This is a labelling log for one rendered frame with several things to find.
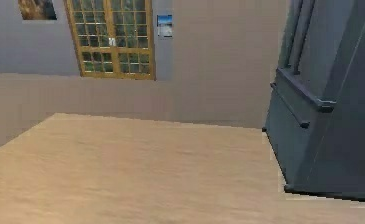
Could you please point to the dark grey tall cupboard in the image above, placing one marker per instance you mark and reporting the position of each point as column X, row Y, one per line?
column 330, row 110

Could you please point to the small blue wall picture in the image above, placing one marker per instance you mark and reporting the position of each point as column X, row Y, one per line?
column 164, row 25

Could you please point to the wooden framed grid window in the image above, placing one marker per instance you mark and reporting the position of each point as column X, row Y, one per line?
column 114, row 46

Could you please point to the brown framed wall picture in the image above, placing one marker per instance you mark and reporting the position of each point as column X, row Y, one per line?
column 36, row 8

